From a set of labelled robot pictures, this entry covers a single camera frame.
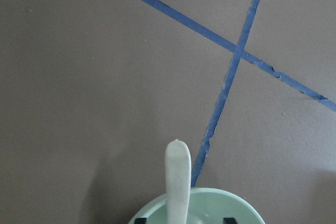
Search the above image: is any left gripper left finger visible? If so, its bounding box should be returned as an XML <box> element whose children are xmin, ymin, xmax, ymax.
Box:
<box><xmin>134</xmin><ymin>217</ymin><xmax>146</xmax><ymax>224</ymax></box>

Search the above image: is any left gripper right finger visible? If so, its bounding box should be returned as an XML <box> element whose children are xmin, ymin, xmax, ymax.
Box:
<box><xmin>223</xmin><ymin>217</ymin><xmax>237</xmax><ymax>224</ymax></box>

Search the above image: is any white ceramic soup spoon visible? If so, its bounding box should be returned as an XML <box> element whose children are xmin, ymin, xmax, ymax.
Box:
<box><xmin>165</xmin><ymin>140</ymin><xmax>191</xmax><ymax>223</ymax></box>

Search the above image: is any light green bowl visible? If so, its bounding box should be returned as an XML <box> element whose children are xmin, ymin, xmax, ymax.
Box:
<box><xmin>129</xmin><ymin>188</ymin><xmax>264</xmax><ymax>224</ymax></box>

